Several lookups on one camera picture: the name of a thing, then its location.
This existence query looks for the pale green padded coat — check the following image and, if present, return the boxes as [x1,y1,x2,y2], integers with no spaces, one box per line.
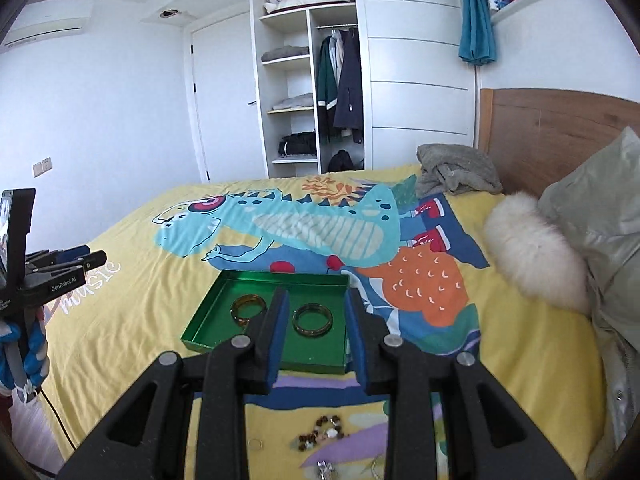
[537,127,640,480]

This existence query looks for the white wardrobe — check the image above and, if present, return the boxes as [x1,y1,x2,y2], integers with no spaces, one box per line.
[249,0,478,181]

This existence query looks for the amber bangle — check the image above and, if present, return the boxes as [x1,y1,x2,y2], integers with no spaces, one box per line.
[230,296,269,330]

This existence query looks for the brown beaded bracelet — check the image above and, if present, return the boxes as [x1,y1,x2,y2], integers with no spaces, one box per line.
[292,413,347,454]

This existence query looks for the white air conditioner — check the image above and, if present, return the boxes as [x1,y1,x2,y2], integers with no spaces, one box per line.
[2,0,96,49]

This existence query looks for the grey crumpled blanket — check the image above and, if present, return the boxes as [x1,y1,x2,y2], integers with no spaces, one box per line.
[416,143,504,197]

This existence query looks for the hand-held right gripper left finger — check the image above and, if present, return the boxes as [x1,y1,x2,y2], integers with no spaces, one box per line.
[57,287,292,480]

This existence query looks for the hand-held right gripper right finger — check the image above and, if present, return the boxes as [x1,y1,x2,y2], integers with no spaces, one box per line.
[344,287,576,480]

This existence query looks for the white door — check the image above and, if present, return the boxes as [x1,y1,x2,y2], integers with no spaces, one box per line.
[190,10,262,184]

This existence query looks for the dinosaur printed yellow bedsheet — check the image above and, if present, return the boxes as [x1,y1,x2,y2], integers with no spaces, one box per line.
[42,162,608,480]

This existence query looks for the folded black clothes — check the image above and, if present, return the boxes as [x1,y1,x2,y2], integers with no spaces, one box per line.
[277,131,319,159]

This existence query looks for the navy hanging jacket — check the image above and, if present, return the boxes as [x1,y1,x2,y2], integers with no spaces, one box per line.
[332,27,365,146]

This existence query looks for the teal curtain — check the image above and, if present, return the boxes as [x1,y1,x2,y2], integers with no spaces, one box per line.
[457,0,497,66]

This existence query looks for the folded grey clothes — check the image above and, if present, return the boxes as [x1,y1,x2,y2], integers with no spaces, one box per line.
[262,46,311,64]

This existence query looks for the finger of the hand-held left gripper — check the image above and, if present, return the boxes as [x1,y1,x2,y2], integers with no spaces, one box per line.
[25,245,92,268]
[30,250,107,281]

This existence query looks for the green hanging jacket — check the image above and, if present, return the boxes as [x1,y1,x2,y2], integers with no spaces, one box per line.
[315,35,341,144]

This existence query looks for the green metal tray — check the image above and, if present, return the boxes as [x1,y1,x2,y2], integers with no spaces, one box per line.
[181,270,351,376]

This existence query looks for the black bag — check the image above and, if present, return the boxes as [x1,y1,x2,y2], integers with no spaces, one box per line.
[327,150,365,174]

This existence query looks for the person's left hand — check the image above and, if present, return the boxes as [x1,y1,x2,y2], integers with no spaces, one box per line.
[0,310,49,403]

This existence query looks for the dark olive bangle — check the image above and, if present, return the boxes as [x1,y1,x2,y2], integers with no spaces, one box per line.
[292,302,334,337]

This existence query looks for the wooden headboard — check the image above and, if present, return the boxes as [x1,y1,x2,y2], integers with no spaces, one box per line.
[479,88,640,206]

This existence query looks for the white fluffy pillow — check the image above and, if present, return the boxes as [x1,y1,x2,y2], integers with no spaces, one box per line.
[482,191,592,314]

